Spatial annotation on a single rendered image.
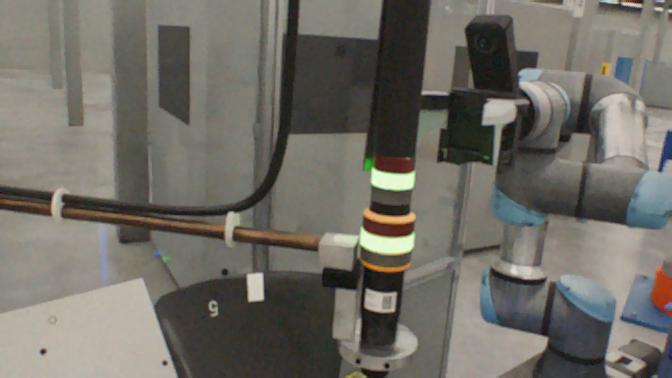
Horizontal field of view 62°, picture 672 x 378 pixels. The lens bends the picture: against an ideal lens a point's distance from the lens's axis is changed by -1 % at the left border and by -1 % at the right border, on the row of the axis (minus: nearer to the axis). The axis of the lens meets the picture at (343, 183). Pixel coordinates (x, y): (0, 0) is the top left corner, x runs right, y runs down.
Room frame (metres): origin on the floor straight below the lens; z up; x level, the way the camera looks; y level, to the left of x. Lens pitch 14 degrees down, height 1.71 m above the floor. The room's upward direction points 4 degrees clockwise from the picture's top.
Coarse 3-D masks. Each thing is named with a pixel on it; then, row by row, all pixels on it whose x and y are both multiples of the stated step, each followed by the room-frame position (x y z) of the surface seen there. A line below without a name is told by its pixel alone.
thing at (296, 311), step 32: (192, 288) 0.58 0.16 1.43; (224, 288) 0.58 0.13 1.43; (288, 288) 0.59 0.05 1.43; (320, 288) 0.60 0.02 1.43; (160, 320) 0.56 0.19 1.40; (192, 320) 0.56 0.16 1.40; (224, 320) 0.56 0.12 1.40; (256, 320) 0.56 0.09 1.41; (288, 320) 0.56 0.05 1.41; (320, 320) 0.57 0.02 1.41; (192, 352) 0.54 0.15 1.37; (224, 352) 0.54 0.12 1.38; (256, 352) 0.54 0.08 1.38; (288, 352) 0.54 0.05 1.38; (320, 352) 0.54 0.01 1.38
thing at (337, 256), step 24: (336, 264) 0.44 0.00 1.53; (360, 264) 0.45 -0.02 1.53; (336, 288) 0.44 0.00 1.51; (360, 288) 0.46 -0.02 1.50; (336, 312) 0.44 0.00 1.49; (336, 336) 0.44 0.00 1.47; (408, 336) 0.45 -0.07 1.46; (360, 360) 0.41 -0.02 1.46; (384, 360) 0.41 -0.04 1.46; (408, 360) 0.42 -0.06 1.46
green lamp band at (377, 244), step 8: (368, 240) 0.43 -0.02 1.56; (376, 240) 0.43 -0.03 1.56; (384, 240) 0.42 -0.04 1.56; (392, 240) 0.42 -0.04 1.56; (400, 240) 0.43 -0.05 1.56; (408, 240) 0.43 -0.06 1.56; (376, 248) 0.43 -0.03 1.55; (384, 248) 0.42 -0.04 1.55; (392, 248) 0.42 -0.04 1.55; (400, 248) 0.43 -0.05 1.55; (408, 248) 0.43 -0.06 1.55
